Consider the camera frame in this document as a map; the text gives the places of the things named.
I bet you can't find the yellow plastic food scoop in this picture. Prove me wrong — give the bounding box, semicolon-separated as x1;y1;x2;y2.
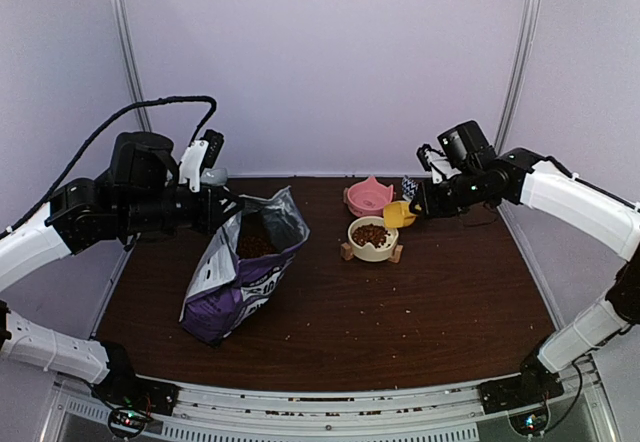
383;200;417;229

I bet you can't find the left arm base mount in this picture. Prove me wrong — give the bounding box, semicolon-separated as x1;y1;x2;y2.
88;378;179;440

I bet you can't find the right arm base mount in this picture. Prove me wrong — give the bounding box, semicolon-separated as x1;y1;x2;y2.
478;376;564;438

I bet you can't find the cream cat-ear pet bowl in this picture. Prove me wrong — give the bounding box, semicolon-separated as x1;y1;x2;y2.
346;216;402;263

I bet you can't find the aluminium corner post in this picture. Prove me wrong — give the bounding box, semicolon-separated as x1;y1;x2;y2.
494;0;541;152
110;0;144;102

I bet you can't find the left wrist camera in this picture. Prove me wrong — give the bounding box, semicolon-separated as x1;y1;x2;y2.
179;129;224;193

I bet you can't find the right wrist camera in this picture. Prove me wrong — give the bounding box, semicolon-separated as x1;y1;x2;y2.
417;144;460;184

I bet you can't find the purple pet food bag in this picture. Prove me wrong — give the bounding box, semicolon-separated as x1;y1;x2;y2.
179;186;311;346

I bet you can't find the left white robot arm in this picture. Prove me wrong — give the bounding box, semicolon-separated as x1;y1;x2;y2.
1;130;243;406

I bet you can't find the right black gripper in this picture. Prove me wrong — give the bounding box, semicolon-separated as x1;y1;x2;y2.
411;168;486;219

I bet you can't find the right aluminium corner post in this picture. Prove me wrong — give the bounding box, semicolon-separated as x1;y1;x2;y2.
494;0;541;152

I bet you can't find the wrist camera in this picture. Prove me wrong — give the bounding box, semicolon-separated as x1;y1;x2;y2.
179;129;224;193
417;144;460;184

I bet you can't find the left black braided cable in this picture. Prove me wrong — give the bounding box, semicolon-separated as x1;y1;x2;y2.
9;94;219;228

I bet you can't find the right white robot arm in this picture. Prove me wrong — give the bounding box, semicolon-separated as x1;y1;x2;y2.
208;126;619;392

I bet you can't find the brown kibble in cream bowl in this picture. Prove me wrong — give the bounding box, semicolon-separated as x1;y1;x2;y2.
351;224;390;248

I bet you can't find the wooden bowl stand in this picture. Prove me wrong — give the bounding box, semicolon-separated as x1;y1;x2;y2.
340;243;403;263

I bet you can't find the front aluminium frame rail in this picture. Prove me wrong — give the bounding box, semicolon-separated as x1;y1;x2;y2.
49;356;601;442

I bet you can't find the pink cat-ear pet bowl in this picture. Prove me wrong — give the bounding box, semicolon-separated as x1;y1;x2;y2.
343;176;395;217

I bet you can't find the left aluminium corner post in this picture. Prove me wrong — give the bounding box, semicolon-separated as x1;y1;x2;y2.
110;0;144;102

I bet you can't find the blue white patterned bowl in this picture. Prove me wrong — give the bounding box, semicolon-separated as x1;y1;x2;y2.
401;175;422;202

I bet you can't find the light green ribbed bowl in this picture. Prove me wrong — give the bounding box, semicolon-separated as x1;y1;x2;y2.
200;168;228;186

